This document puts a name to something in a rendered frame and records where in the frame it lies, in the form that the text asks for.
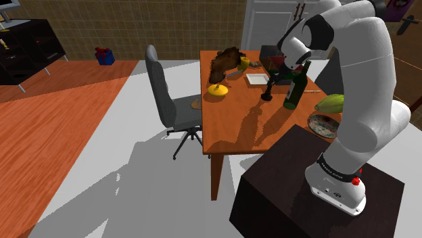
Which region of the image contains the white square plate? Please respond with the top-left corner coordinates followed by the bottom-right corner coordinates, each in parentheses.
top-left (245, 73), bottom-right (271, 86)

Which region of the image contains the dark box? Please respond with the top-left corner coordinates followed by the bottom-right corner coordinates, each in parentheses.
top-left (258, 45), bottom-right (286, 71)

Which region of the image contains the black candle holder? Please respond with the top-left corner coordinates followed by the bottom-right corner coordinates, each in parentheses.
top-left (260, 80), bottom-right (274, 102)

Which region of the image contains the dark green wine bottle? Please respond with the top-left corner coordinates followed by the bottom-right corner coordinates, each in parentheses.
top-left (283, 60), bottom-right (312, 111)

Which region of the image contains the yellow-green oval fruit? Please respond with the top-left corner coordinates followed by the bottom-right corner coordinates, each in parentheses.
top-left (313, 93), bottom-right (345, 114)

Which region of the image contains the brown furry thing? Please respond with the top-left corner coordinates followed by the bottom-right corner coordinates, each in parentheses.
top-left (208, 46), bottom-right (247, 85)

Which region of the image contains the orange wooden table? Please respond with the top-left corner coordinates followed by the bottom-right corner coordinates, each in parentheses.
top-left (200, 49), bottom-right (344, 201)

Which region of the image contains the patterned round plate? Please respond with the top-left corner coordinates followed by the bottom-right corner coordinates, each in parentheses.
top-left (306, 114), bottom-right (341, 139)

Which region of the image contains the dark robot stand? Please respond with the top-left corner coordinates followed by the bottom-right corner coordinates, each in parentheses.
top-left (229, 124), bottom-right (406, 238)

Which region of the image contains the grey office chair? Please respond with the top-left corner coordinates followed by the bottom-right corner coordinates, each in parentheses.
top-left (145, 44), bottom-right (212, 162)

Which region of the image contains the blue gift box red ribbon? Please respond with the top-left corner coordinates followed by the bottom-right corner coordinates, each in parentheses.
top-left (95, 47), bottom-right (116, 66)

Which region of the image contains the black shelf cabinet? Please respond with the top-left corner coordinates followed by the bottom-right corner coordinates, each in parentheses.
top-left (0, 0), bottom-right (70, 93)

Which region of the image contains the black wall ornament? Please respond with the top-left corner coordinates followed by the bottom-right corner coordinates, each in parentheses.
top-left (396, 14), bottom-right (420, 37)

